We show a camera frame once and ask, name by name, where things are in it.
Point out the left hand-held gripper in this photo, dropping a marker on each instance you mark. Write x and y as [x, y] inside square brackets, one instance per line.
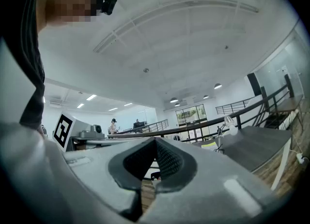
[72, 127]

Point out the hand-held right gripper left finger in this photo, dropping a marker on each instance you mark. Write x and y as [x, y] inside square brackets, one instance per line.
[97, 167]

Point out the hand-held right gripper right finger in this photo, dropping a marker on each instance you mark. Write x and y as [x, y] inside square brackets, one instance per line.
[218, 169]

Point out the rectangular ceiling light panel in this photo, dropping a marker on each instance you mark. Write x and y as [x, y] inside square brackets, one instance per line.
[80, 105]
[113, 109]
[91, 97]
[128, 104]

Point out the dark grey table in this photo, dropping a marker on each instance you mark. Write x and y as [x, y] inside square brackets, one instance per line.
[254, 145]

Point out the black computer monitor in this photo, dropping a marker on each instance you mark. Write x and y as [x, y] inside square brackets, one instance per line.
[140, 124]

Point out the glass entrance doors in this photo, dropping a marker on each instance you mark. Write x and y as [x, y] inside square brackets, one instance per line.
[191, 114]

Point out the black metal railing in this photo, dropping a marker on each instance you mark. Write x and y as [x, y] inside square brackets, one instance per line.
[232, 104]
[167, 123]

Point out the person's dark shirt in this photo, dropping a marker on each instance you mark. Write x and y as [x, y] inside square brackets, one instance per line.
[29, 73]

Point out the black staircase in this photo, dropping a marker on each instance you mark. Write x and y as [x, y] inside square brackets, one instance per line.
[276, 119]

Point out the white power strip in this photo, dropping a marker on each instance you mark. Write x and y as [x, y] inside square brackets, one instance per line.
[300, 157]

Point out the tall black doorway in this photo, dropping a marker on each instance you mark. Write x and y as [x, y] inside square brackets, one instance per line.
[254, 84]

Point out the small brown side table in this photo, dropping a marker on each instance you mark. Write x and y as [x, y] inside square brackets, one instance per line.
[289, 104]

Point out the curved black handrail railing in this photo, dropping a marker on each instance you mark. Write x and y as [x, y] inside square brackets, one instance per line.
[289, 85]

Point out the person's head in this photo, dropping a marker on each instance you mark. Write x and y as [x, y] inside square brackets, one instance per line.
[67, 3]

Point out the white wall-mounted box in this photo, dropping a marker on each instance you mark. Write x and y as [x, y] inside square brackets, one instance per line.
[284, 69]

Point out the black head-mounted camera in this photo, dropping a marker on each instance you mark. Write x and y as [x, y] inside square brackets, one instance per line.
[109, 4]

